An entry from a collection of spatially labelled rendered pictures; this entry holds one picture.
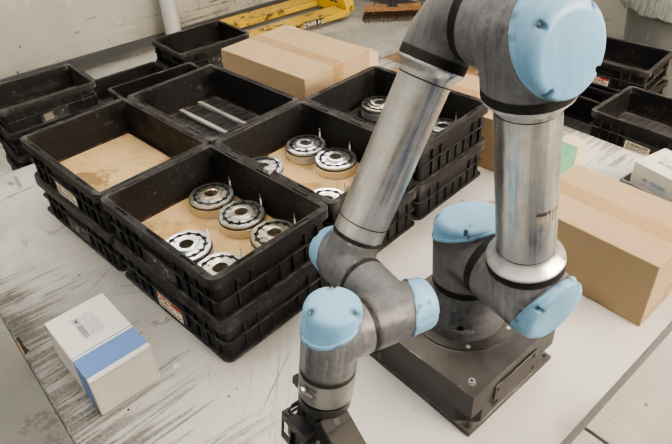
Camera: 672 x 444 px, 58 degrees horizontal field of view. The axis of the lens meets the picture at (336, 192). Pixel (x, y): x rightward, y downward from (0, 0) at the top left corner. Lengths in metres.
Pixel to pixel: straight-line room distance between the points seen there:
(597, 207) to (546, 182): 0.60
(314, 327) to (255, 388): 0.49
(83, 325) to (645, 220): 1.15
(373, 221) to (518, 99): 0.27
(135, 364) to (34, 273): 0.49
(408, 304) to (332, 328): 0.12
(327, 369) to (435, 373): 0.36
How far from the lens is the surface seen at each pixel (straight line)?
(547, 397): 1.23
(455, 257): 1.02
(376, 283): 0.83
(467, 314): 1.11
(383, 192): 0.84
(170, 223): 1.42
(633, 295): 1.37
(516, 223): 0.86
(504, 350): 1.14
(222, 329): 1.18
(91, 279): 1.54
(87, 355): 1.24
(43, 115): 2.83
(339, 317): 0.74
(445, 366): 1.10
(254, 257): 1.13
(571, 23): 0.71
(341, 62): 1.95
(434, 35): 0.80
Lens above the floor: 1.65
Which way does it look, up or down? 35 degrees down
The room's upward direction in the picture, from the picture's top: 3 degrees counter-clockwise
